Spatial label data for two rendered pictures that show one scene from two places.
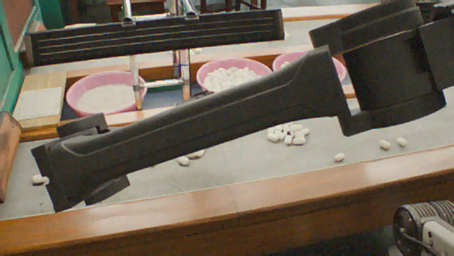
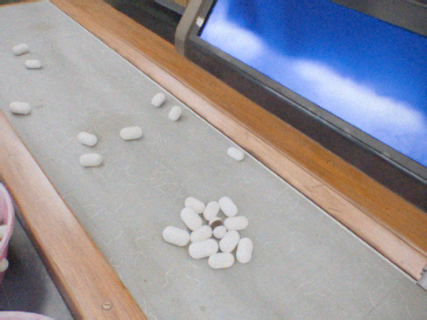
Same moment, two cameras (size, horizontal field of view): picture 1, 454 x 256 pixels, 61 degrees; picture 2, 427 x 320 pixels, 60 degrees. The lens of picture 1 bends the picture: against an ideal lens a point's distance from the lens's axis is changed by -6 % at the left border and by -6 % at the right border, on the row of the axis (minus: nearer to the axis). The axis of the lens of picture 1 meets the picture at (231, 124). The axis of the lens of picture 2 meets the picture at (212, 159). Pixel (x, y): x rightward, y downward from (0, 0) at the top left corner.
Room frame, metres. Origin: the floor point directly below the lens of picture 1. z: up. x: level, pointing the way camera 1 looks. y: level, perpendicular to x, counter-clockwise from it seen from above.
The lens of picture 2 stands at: (1.11, 0.12, 1.16)
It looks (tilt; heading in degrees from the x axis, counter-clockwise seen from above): 41 degrees down; 242
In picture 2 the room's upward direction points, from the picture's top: 5 degrees clockwise
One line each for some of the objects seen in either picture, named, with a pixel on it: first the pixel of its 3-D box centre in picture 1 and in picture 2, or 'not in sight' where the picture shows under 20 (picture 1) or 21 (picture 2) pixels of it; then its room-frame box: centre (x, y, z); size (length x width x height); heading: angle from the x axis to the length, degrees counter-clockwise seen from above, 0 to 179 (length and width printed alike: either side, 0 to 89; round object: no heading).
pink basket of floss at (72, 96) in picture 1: (109, 102); not in sight; (1.14, 0.42, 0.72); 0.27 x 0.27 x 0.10
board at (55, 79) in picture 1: (40, 98); not in sight; (1.08, 0.63, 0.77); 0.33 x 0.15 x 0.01; 15
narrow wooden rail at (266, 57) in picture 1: (264, 64); not in sight; (1.45, -0.13, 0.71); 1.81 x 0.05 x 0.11; 105
